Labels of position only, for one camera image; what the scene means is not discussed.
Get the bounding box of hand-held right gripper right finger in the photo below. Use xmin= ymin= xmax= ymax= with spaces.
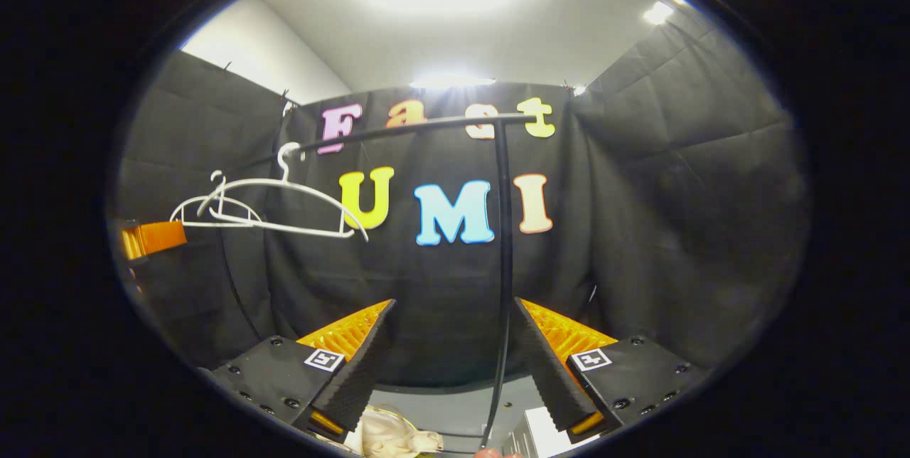
xmin=513 ymin=297 xmax=710 ymax=444

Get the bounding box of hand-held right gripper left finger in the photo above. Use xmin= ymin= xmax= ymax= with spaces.
xmin=210 ymin=298 xmax=397 ymax=444

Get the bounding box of cream long-sleeved shirt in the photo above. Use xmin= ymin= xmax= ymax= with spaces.
xmin=352 ymin=405 xmax=445 ymax=458

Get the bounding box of white plastic clothes hanger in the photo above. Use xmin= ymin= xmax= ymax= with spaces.
xmin=169 ymin=170 xmax=262 ymax=229
xmin=198 ymin=142 xmax=370 ymax=243

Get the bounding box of black metal clothes rack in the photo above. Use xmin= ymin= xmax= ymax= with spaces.
xmin=217 ymin=112 xmax=535 ymax=452

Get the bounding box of white box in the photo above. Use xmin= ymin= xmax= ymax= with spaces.
xmin=508 ymin=407 xmax=599 ymax=456

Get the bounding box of black backdrop cloth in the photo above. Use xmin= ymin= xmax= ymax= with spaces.
xmin=107 ymin=6 xmax=811 ymax=388

